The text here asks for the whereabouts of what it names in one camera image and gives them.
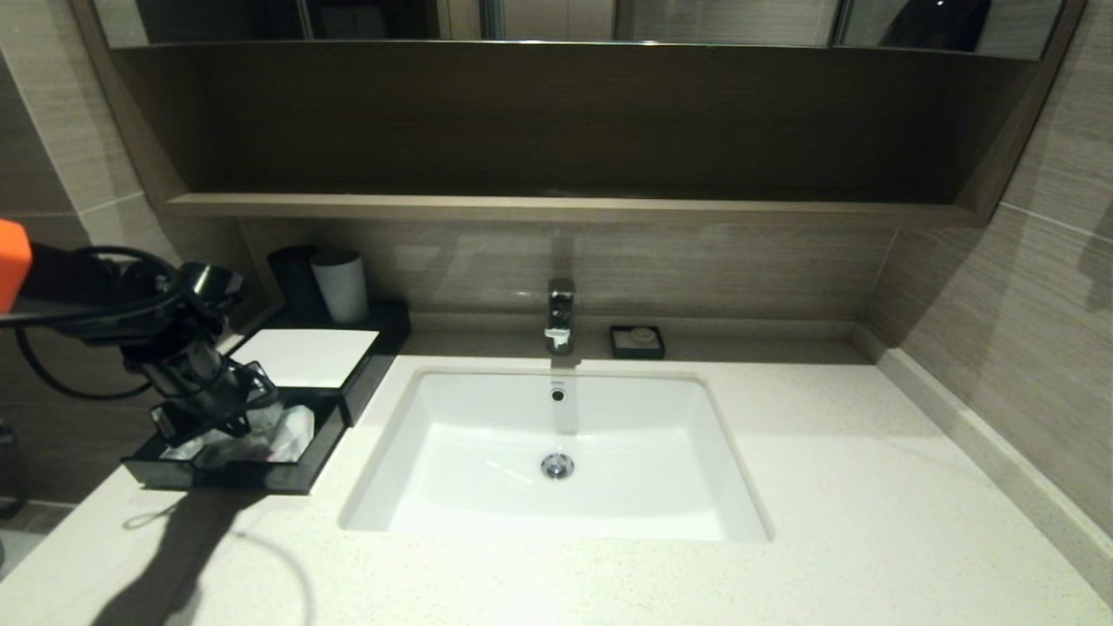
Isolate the clear packet with cotton swabs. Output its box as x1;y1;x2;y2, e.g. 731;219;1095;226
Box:
259;404;317;463

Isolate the black pull-out drawer tray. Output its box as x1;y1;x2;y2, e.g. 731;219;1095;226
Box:
122;387;350;495

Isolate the grey plastic cup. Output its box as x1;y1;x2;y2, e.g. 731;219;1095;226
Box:
310;250;370;324

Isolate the black amenity drawer box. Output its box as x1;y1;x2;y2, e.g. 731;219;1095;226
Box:
235;300;414;429

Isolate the black cup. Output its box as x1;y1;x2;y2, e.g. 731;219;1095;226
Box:
267;246;319;312

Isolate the chrome faucet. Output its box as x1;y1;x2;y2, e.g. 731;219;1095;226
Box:
545;279;577;356

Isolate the black soap dish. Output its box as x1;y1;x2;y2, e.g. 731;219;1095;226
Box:
610;325;666;361

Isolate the brown wooden shelf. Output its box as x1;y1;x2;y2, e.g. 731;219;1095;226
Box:
165;193;979;229

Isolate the white sink basin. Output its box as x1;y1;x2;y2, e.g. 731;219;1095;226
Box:
339;370;773;542

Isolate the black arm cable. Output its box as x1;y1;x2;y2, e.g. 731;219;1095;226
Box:
0;246;179;403

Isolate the wall mirror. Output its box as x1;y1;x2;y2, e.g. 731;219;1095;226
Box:
91;0;1066;62

